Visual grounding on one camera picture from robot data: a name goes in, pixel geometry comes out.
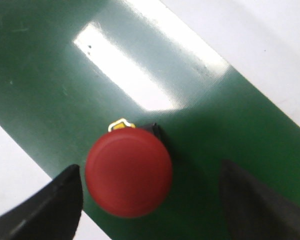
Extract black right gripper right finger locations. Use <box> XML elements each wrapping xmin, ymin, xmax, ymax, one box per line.
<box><xmin>219</xmin><ymin>160</ymin><xmax>300</xmax><ymax>240</ymax></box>

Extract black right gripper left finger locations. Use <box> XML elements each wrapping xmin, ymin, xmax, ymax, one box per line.
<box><xmin>0</xmin><ymin>164</ymin><xmax>83</xmax><ymax>240</ymax></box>

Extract red mushroom push button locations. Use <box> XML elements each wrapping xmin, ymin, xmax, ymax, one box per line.
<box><xmin>84</xmin><ymin>118</ymin><xmax>173</xmax><ymax>218</ymax></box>

